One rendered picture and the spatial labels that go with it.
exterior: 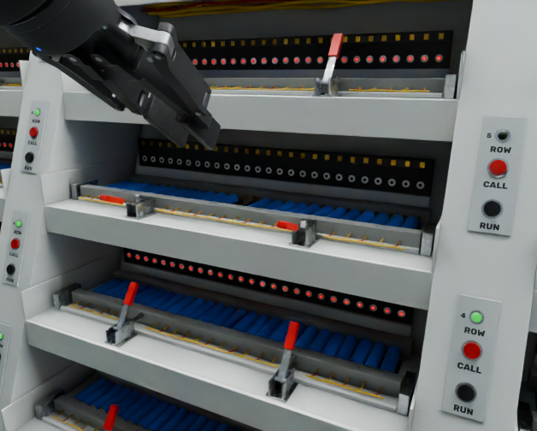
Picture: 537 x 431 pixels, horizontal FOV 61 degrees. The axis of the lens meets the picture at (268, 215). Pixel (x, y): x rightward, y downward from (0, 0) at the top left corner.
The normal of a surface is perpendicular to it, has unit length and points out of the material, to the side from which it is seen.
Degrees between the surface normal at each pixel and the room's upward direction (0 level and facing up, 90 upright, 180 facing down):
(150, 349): 19
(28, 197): 90
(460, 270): 90
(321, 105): 109
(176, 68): 91
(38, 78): 90
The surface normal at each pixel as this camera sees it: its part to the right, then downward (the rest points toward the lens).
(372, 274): -0.44, 0.24
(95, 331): 0.01, -0.96
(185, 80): 0.94, 0.16
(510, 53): -0.41, -0.08
